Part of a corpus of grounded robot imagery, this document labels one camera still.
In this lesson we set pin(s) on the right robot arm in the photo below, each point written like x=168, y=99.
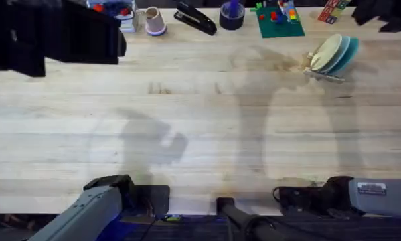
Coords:
x=381, y=197

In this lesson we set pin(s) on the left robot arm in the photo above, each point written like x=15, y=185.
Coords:
x=86, y=209

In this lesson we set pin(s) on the small wooden peg rack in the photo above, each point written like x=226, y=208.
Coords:
x=324, y=76

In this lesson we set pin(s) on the black stapler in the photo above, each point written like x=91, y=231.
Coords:
x=196, y=19

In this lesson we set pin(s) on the black tape roll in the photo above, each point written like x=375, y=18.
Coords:
x=232, y=18

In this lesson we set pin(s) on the pale pink cup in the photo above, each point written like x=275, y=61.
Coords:
x=155, y=22

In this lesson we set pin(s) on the green board with toy blocks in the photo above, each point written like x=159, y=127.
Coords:
x=280, y=23

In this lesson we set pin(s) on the clear box with toys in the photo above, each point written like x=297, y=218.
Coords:
x=116, y=11

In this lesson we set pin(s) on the cream plate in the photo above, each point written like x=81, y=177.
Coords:
x=327, y=51

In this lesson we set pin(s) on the light blue plate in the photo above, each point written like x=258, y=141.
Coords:
x=341, y=53

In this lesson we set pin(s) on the teal plate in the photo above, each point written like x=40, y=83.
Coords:
x=350, y=55

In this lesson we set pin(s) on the colourful letter blocks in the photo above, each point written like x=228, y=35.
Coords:
x=333, y=11

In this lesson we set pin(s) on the black cloth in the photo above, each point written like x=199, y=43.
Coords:
x=386, y=15

